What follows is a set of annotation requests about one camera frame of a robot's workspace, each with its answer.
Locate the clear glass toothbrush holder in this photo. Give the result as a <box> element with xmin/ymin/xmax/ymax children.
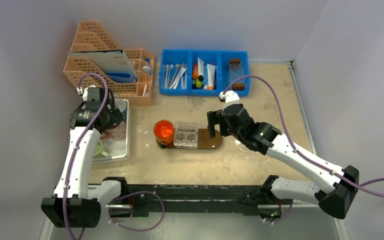
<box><xmin>173</xmin><ymin>122</ymin><xmax>199</xmax><ymax>149</ymax></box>

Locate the orange translucent cup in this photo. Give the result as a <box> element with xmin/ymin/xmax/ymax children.
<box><xmin>153</xmin><ymin>119</ymin><xmax>175</xmax><ymax>148</ymax></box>

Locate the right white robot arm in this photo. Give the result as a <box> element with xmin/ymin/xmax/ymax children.
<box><xmin>206</xmin><ymin>103</ymin><xmax>360</xmax><ymax>220</ymax></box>

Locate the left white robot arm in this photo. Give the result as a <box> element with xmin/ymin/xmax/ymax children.
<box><xmin>41</xmin><ymin>87</ymin><xmax>130</xmax><ymax>228</ymax></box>

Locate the brown wooden oval tray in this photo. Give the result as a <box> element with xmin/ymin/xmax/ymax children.
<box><xmin>155</xmin><ymin>128</ymin><xmax>223</xmax><ymax>150</ymax></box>

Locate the white plastic cup bin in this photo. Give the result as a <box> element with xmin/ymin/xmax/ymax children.
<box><xmin>92</xmin><ymin>99</ymin><xmax>131</xmax><ymax>162</ymax></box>

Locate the yellow green small tube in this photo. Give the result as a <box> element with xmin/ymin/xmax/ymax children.
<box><xmin>195</xmin><ymin>78</ymin><xmax>203</xmax><ymax>89</ymax></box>

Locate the brown wooden block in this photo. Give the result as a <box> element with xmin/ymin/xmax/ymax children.
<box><xmin>231</xmin><ymin>83</ymin><xmax>246</xmax><ymax>91</ymax></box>

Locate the white paper folder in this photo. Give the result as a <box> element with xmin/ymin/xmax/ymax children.
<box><xmin>68</xmin><ymin>50</ymin><xmax>138</xmax><ymax>83</ymax></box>

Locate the orange small tube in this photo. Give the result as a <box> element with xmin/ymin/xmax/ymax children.
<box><xmin>191</xmin><ymin>64</ymin><xmax>198</xmax><ymax>80</ymax></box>

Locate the blue plastic compartment bin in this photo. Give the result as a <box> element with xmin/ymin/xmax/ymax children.
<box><xmin>158</xmin><ymin>49</ymin><xmax>251</xmax><ymax>97</ymax></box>

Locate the peach plastic desk organizer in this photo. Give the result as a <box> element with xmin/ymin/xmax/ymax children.
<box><xmin>63</xmin><ymin>20</ymin><xmax>154</xmax><ymax>107</ymax></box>

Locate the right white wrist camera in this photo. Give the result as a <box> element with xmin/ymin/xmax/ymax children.
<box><xmin>218</xmin><ymin>90</ymin><xmax>240</xmax><ymax>107</ymax></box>

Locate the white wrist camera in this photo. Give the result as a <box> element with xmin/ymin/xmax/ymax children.
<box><xmin>218</xmin><ymin>90</ymin><xmax>240</xmax><ymax>107</ymax></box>
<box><xmin>76</xmin><ymin>85</ymin><xmax>99</xmax><ymax>102</ymax></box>

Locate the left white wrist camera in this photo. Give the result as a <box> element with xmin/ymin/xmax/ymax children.
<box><xmin>76</xmin><ymin>85</ymin><xmax>99</xmax><ymax>102</ymax></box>

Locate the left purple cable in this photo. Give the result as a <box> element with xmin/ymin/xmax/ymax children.
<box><xmin>62</xmin><ymin>72</ymin><xmax>166</xmax><ymax>240</ymax></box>

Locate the purple cable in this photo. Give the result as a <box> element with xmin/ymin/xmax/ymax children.
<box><xmin>62</xmin><ymin>72</ymin><xmax>166</xmax><ymax>240</ymax></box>
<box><xmin>221</xmin><ymin>75</ymin><xmax>384</xmax><ymax>200</ymax></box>

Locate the black aluminium base frame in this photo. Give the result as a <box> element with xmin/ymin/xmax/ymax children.
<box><xmin>79</xmin><ymin>183</ymin><xmax>312</xmax><ymax>220</ymax></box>

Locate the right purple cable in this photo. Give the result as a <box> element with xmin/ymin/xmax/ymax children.
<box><xmin>221</xmin><ymin>75</ymin><xmax>384</xmax><ymax>200</ymax></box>

